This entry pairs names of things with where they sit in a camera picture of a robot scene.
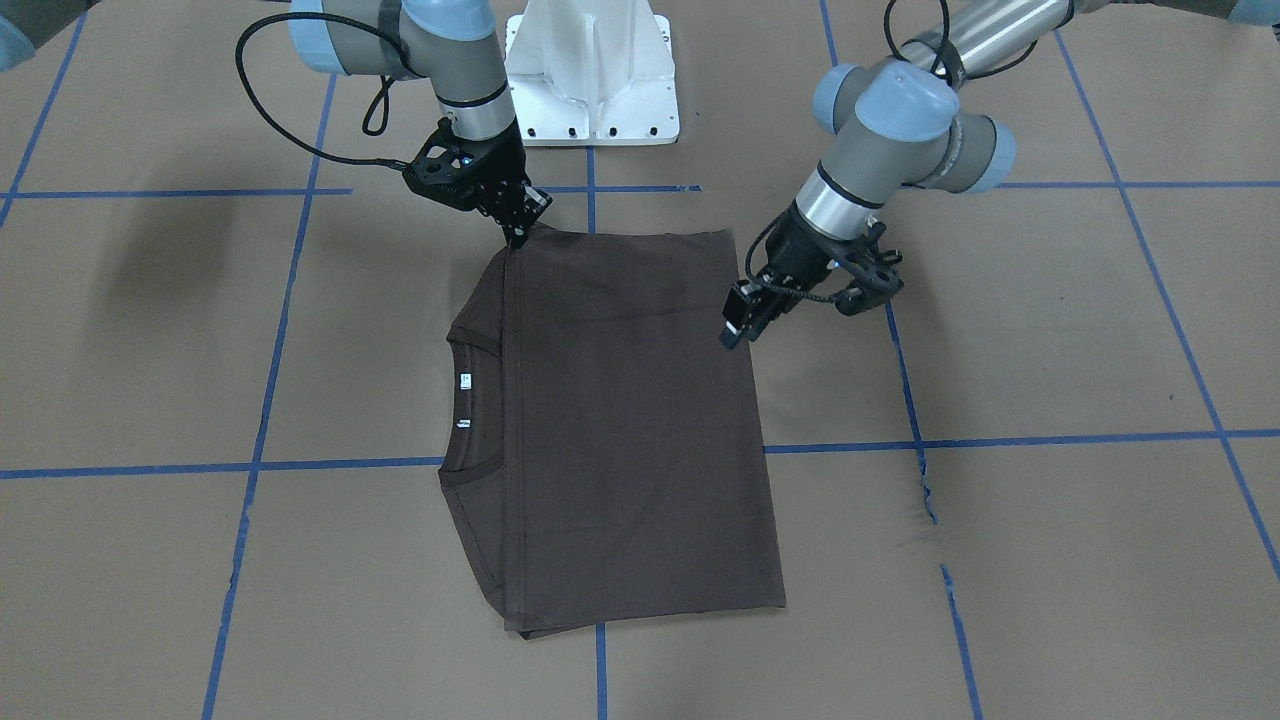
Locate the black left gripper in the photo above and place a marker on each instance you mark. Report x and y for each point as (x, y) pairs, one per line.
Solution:
(800, 252)

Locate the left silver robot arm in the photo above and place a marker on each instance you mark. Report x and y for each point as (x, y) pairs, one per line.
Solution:
(897, 124)

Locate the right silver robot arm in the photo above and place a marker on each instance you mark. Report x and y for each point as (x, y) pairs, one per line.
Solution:
(453, 44)

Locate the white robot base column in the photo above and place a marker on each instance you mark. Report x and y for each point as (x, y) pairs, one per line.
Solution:
(592, 74)

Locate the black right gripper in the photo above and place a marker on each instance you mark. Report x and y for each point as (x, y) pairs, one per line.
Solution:
(502, 168)

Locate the dark brown t-shirt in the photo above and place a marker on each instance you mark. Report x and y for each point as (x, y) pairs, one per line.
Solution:
(606, 458)

